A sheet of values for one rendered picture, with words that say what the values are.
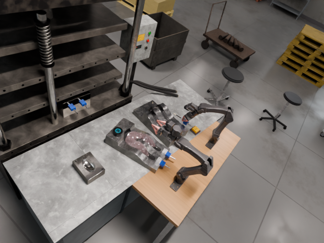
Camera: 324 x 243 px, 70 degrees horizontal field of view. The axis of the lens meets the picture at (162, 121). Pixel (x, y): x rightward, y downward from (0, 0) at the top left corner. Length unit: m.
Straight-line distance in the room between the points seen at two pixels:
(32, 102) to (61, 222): 0.91
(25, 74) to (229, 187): 2.54
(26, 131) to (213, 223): 2.11
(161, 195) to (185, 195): 0.20
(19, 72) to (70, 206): 0.99
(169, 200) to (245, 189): 1.61
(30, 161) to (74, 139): 0.36
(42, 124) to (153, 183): 1.06
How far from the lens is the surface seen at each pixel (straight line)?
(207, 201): 2.96
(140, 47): 2.42
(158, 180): 1.94
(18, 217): 2.69
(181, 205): 1.91
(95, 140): 2.06
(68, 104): 2.16
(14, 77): 1.87
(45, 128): 2.18
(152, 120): 2.14
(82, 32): 1.88
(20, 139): 2.15
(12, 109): 2.01
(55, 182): 1.87
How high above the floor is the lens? 2.46
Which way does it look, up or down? 46 degrees down
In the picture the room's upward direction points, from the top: 21 degrees clockwise
